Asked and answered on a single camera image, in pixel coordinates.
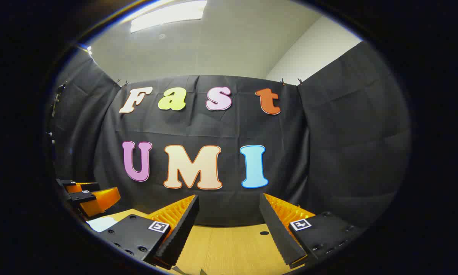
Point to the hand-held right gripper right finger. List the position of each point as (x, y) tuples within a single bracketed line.
[(276, 229)]

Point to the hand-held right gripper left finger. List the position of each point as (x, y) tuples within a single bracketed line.
[(183, 225)]

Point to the pale blue suitcase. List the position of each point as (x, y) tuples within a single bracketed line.
[(101, 224)]

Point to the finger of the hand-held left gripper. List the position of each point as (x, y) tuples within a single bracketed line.
[(83, 196), (86, 186)]

